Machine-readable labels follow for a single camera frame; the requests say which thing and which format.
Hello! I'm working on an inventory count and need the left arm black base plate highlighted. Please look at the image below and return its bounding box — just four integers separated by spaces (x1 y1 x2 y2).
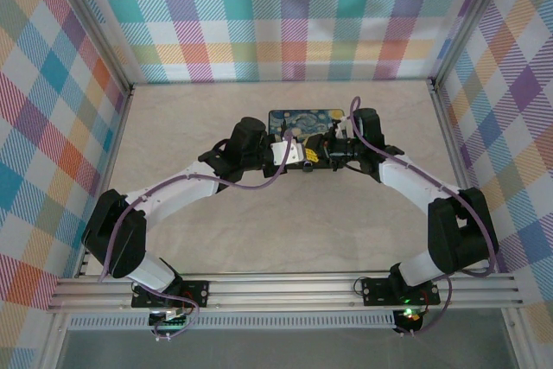
130 279 211 310

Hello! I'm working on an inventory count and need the starry night tin box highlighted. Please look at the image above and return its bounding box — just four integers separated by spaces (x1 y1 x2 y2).
268 107 347 148

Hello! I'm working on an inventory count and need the grey slotted cable duct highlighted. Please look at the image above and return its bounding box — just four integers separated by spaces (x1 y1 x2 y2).
67 314 397 332

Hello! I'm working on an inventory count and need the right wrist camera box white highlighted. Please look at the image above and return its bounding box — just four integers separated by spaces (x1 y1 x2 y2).
333 117 352 139

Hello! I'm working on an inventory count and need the aluminium side rail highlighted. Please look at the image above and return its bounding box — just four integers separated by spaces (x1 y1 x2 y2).
428 79 502 275
73 86 135 279

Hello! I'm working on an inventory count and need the long aluminium frame rail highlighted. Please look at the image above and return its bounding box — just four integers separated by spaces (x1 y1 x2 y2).
46 272 527 315

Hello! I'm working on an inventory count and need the aluminium frame leg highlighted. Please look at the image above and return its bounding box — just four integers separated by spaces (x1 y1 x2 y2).
500 306 531 369
41 312 73 369

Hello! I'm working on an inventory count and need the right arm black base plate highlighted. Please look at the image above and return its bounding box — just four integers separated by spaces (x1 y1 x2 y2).
359 275 442 307

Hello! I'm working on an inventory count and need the aluminium frame post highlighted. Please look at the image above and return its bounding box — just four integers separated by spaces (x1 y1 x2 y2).
46 0 134 96
430 0 518 89

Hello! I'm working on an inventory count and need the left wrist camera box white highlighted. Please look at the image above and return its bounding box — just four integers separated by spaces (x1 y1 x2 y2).
270 136 304 168

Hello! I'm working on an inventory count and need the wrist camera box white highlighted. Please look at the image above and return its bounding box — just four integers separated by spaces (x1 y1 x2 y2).
270 136 304 168
333 117 352 139

